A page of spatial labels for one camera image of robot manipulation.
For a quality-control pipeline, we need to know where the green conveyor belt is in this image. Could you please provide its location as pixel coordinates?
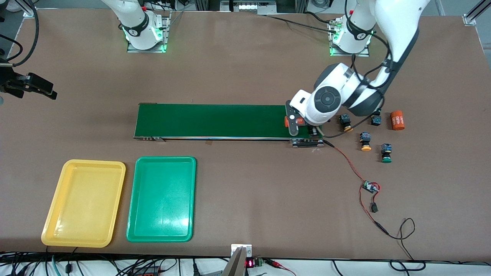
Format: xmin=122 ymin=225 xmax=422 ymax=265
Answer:
xmin=133 ymin=103 xmax=325 ymax=148

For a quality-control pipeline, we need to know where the yellow plastic tray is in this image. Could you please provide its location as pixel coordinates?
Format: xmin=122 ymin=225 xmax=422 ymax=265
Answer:
xmin=41 ymin=159 xmax=127 ymax=248

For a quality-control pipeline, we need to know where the red black power lead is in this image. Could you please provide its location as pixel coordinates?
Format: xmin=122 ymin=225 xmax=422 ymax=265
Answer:
xmin=359 ymin=187 xmax=390 ymax=236

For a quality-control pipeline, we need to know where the red clip lead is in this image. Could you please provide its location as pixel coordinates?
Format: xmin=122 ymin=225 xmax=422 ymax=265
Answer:
xmin=265 ymin=259 xmax=298 ymax=276

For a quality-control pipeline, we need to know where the grey metal bar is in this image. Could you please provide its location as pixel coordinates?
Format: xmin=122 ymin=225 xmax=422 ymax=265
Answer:
xmin=222 ymin=247 xmax=246 ymax=276

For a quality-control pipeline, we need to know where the green plastic tray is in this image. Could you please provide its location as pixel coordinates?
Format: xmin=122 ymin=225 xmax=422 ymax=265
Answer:
xmin=126 ymin=156 xmax=197 ymax=243

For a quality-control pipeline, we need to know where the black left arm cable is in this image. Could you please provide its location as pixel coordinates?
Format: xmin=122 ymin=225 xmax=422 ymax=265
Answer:
xmin=322 ymin=0 xmax=394 ymax=138

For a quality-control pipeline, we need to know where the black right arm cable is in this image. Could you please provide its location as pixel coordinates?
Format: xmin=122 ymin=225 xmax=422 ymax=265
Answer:
xmin=0 ymin=0 xmax=40 ymax=67

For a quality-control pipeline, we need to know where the red black motor wire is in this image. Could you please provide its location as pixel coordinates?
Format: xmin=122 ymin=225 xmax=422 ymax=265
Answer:
xmin=323 ymin=140 xmax=369 ymax=184

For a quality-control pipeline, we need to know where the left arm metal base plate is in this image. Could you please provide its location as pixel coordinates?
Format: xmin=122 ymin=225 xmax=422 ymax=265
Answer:
xmin=328 ymin=19 xmax=371 ymax=58

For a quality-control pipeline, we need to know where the black cable to arm base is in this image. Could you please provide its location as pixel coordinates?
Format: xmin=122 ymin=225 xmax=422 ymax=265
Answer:
xmin=265 ymin=11 xmax=338 ymax=33

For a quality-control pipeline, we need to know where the aluminium frame rack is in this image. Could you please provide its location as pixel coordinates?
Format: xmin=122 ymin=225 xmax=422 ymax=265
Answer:
xmin=194 ymin=0 xmax=307 ymax=16

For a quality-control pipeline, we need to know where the small metal mounting bracket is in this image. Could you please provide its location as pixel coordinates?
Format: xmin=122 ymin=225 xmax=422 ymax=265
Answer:
xmin=231 ymin=244 xmax=253 ymax=257

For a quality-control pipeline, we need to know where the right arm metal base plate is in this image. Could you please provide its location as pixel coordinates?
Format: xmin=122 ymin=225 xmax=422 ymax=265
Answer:
xmin=127 ymin=11 xmax=171 ymax=53

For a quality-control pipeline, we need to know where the thin black looped cable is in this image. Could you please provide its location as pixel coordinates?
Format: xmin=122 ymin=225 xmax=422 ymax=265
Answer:
xmin=388 ymin=218 xmax=416 ymax=261

